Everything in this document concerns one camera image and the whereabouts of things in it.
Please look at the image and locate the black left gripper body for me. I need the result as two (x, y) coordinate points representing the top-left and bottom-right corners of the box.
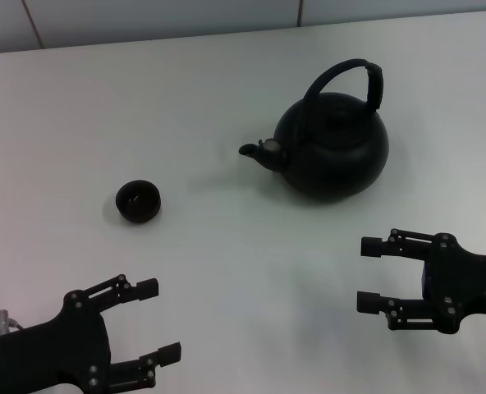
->
(0, 289), (112, 394)

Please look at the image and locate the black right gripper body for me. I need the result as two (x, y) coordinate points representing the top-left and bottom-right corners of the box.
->
(420, 232), (486, 335)

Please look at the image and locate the small black teacup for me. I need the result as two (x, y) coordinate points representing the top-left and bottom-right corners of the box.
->
(115, 179), (163, 225)

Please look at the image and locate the black round teapot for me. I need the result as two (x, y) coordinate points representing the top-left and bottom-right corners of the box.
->
(238, 58), (391, 205)

